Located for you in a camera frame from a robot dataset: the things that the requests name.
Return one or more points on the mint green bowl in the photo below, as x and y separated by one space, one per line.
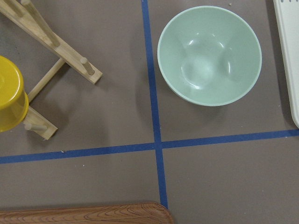
209 56

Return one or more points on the wooden peg drying rack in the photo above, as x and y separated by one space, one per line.
56 77

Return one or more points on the brown wooden tray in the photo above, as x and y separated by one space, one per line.
137 213

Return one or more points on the cream bear tray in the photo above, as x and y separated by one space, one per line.
287 15

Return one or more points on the yellow plastic cup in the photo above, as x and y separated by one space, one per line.
13 98

